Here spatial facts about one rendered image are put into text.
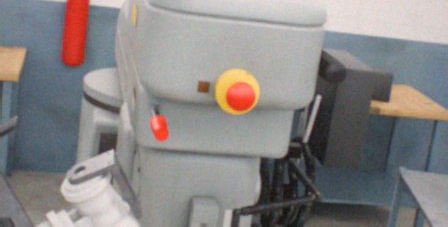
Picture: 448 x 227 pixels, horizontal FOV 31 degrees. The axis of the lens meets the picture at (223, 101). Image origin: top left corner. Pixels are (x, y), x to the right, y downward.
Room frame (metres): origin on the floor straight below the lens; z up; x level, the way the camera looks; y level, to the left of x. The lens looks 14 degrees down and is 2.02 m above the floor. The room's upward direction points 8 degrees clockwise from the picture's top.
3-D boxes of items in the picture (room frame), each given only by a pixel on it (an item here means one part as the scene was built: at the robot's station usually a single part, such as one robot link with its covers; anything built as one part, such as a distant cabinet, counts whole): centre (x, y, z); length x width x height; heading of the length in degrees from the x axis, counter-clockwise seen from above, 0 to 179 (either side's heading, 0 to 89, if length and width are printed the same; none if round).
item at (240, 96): (1.07, -0.02, 1.76); 0.04 x 0.03 x 0.04; 101
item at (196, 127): (1.36, 0.04, 1.68); 0.34 x 0.24 x 0.10; 11
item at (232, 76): (1.09, -0.02, 1.76); 0.06 x 0.02 x 0.06; 101
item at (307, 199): (1.16, -0.11, 1.58); 0.17 x 0.01 x 0.01; 131
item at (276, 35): (1.33, 0.03, 1.81); 0.47 x 0.26 x 0.16; 11
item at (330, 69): (1.38, -0.11, 1.79); 0.45 x 0.04 x 0.04; 11
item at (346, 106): (1.68, -0.24, 1.62); 0.20 x 0.09 x 0.21; 11
